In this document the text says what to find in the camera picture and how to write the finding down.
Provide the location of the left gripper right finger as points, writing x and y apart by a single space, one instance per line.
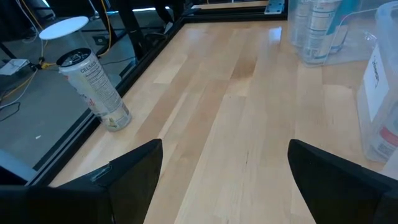
335 193

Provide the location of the silver metal bracket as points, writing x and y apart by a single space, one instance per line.
274 6

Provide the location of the black desk leg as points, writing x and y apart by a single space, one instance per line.
132 28

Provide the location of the white Celsius Peach Vibe can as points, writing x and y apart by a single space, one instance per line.
384 140
99 93

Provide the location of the white flat box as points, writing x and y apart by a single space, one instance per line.
12 66

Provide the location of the clear plastic bin with label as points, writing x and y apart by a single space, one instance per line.
376 84

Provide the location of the grey round stand base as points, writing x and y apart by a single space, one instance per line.
63 27

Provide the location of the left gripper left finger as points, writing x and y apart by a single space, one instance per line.
136 180

